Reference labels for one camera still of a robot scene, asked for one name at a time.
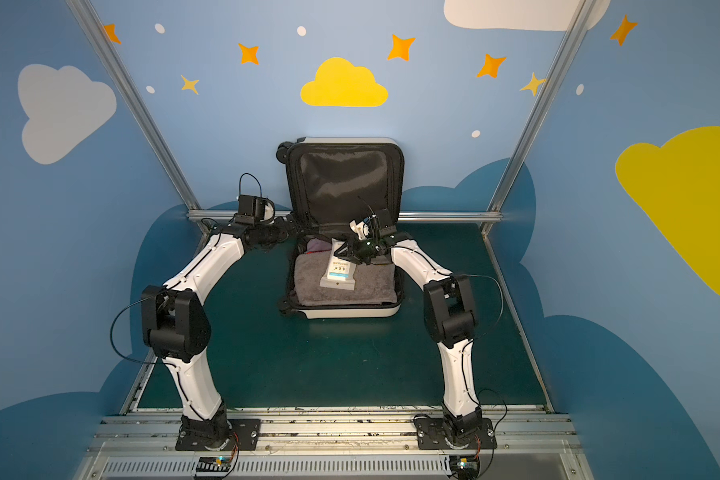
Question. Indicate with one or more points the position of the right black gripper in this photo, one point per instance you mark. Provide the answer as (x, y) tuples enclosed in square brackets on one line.
[(367, 248)]

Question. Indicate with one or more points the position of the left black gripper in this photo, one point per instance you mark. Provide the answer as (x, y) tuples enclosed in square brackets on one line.
[(279, 234)]

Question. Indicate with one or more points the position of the white wet wipes pack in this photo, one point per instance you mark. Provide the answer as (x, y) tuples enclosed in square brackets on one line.
[(339, 273)]

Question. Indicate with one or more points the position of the purple pants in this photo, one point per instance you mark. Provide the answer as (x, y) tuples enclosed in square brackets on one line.
[(316, 245)]

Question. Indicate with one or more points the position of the grey towel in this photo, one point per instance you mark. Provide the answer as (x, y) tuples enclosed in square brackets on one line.
[(374, 284)]

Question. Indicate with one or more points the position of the black white suitcase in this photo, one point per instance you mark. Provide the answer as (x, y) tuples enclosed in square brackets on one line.
[(332, 182)]

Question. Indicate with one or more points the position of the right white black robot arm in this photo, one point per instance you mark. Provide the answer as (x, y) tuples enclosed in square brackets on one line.
[(449, 309)]

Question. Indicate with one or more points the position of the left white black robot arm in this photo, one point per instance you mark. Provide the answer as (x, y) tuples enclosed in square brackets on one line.
[(176, 327)]

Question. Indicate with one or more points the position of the rear aluminium crossbar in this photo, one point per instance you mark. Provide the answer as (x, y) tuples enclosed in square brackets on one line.
[(404, 216)]

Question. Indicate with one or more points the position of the left small circuit board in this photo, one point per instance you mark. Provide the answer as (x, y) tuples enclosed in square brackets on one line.
[(215, 467)]

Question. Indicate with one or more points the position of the small circuit board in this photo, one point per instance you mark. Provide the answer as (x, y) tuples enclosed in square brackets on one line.
[(215, 467), (464, 468)]

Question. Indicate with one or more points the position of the right small circuit board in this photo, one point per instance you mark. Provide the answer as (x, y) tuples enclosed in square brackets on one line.
[(464, 468)]

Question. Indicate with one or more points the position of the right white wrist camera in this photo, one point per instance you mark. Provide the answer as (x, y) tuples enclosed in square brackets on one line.
[(360, 228)]

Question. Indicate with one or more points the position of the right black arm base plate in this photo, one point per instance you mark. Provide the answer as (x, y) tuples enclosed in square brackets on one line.
[(434, 433)]

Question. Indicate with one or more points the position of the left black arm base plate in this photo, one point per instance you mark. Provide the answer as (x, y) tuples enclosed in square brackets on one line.
[(221, 434)]

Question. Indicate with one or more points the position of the aluminium front rail frame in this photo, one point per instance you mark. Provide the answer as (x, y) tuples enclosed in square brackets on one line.
[(334, 443)]

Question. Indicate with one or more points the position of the right aluminium frame post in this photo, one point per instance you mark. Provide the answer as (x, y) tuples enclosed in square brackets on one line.
[(561, 63)]

